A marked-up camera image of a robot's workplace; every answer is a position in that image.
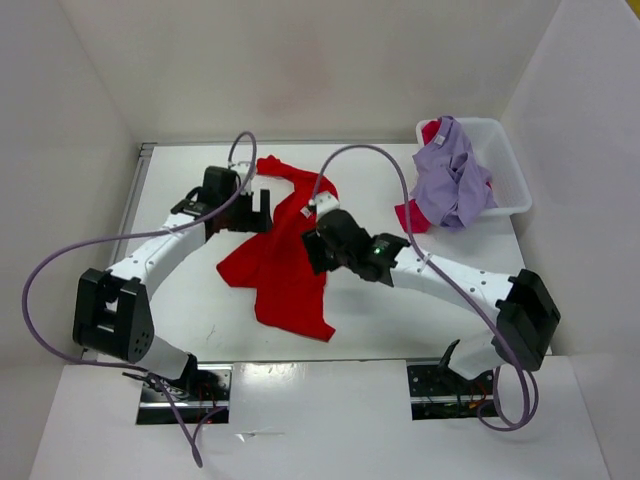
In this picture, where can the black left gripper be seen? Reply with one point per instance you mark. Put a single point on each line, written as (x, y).
(251, 216)

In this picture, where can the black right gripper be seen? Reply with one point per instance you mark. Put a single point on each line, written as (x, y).
(315, 248)

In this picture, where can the red t shirt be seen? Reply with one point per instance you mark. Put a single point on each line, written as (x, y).
(289, 295)

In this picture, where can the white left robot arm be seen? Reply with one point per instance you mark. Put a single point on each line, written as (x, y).
(112, 312)

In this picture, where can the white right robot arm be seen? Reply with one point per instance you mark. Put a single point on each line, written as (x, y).
(520, 315)

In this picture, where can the magenta t shirt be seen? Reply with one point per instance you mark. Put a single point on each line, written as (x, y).
(412, 215)

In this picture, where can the lilac t shirt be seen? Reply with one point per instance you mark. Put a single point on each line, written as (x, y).
(450, 175)

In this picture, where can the white plastic basket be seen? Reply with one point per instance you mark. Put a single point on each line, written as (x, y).
(466, 170)

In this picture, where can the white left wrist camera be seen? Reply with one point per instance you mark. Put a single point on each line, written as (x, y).
(245, 173)

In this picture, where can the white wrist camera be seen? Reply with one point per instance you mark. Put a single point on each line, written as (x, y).
(323, 203)
(245, 173)

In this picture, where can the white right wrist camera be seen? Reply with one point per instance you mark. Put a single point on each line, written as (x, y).
(323, 203)

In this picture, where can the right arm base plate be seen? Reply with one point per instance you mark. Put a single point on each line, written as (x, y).
(438, 394)

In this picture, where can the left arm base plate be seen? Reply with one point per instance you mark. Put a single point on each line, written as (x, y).
(208, 402)

